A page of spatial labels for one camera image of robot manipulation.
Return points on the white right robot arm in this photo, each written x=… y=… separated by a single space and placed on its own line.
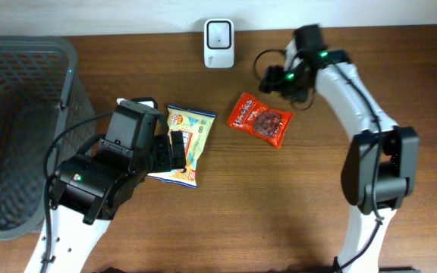
x=380 y=168

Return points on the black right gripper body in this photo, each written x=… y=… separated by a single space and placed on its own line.
x=285 y=84

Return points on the white barcode scanner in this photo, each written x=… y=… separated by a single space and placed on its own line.
x=218 y=43

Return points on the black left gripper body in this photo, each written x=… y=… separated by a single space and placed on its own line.
x=159 y=159

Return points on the grey plastic mesh basket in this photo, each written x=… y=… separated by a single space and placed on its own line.
x=45 y=116

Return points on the beige wet wipes pack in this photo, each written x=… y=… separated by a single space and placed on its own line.
x=195 y=126

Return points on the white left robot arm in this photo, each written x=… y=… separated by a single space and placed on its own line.
x=82 y=196

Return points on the red Hacks candy bag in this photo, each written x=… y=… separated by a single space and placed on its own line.
x=258 y=119

